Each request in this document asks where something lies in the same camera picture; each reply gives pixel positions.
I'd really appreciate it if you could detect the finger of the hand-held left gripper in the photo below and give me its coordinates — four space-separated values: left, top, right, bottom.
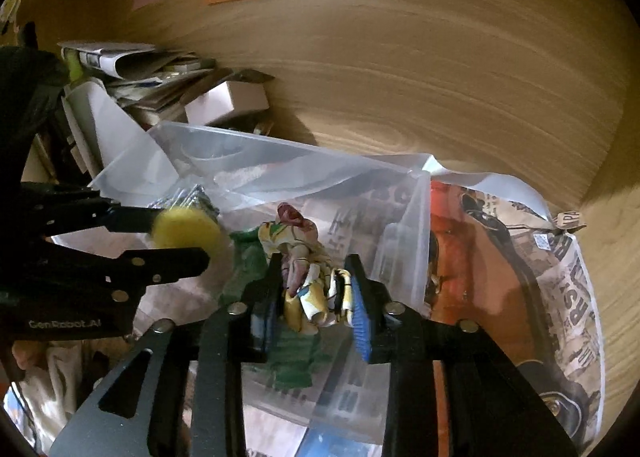
45 246 212 302
22 181 163 239

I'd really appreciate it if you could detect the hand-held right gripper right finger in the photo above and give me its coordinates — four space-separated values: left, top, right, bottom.
342 253 581 457

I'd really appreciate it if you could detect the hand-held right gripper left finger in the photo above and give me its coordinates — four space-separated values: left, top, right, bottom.
50 254 286 457

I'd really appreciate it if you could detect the yellow sponge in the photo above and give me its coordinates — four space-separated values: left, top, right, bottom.
151 206 224 259

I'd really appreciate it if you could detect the green plastic piece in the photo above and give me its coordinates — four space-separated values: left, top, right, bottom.
219 226 322 390

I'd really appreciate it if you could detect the clear plastic bag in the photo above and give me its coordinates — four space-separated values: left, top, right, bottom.
89 121 551 457

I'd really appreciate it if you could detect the white cloth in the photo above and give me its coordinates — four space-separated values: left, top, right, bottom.
12 341 83 450

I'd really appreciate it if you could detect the white plastic sheet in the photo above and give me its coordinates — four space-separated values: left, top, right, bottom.
61 80 177 188

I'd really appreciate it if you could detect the newspaper print orange bag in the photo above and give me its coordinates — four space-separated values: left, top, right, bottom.
427 177 607 454

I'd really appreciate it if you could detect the pile of papers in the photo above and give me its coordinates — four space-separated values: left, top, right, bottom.
59 40 218 125

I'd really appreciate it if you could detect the white cardboard box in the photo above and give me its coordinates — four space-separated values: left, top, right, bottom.
184 81 271 127

